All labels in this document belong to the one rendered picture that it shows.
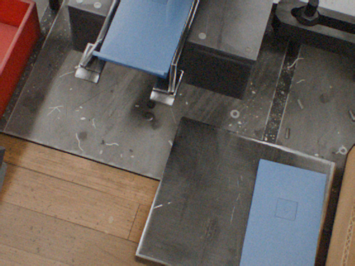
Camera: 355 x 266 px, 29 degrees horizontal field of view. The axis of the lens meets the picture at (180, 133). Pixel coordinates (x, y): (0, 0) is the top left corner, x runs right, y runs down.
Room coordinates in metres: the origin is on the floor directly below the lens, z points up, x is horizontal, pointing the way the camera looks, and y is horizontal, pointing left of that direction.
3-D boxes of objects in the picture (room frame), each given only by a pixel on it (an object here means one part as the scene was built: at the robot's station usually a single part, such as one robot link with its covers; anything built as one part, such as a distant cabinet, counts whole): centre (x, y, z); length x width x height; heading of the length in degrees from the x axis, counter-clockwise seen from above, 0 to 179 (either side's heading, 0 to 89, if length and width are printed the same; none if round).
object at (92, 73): (0.37, 0.10, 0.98); 0.07 x 0.02 x 0.01; 173
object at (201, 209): (0.25, -0.07, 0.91); 0.17 x 0.16 x 0.02; 83
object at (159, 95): (0.36, 0.02, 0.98); 0.07 x 0.02 x 0.01; 173
